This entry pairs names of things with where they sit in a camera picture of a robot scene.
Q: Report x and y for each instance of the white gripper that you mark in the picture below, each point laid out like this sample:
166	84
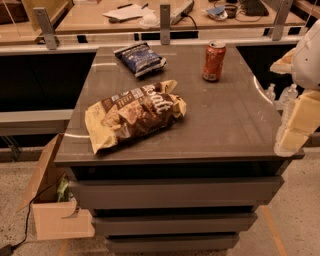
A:
308	63

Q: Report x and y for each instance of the red coke can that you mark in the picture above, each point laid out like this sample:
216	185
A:
215	52

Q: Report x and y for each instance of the clear bottle right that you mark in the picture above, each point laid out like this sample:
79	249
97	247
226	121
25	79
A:
287	94

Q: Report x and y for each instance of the clear bottle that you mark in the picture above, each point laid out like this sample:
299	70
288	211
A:
270	92
287	94

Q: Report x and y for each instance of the clear bottle left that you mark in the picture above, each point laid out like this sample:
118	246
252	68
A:
270	92

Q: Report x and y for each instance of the black keyboard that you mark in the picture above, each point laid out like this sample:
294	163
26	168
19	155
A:
253	8

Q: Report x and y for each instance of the grey drawer cabinet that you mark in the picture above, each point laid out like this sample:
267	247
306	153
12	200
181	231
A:
194	186

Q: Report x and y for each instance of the grey power strip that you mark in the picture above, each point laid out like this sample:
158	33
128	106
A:
184	9

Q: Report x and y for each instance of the blue chip bag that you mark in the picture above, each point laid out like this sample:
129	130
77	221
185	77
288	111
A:
140	59

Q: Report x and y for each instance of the white bowl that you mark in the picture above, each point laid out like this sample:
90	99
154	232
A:
148	21

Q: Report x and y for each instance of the brown yellow snack bag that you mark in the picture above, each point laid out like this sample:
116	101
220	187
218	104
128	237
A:
133	114

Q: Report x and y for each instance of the white paper stack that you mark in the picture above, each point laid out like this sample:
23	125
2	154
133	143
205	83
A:
128	12

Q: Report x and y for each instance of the cardboard box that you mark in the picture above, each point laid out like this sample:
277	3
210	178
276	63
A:
54	219

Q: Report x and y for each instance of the metal bracket right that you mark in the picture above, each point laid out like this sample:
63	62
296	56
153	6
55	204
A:
276	31

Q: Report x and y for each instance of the metal bracket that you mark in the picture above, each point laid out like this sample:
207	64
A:
46	28
165	24
276	31

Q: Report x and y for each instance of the metal bracket middle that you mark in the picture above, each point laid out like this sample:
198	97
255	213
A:
165	24

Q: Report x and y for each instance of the metal bracket left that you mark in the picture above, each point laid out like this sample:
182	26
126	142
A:
46	28

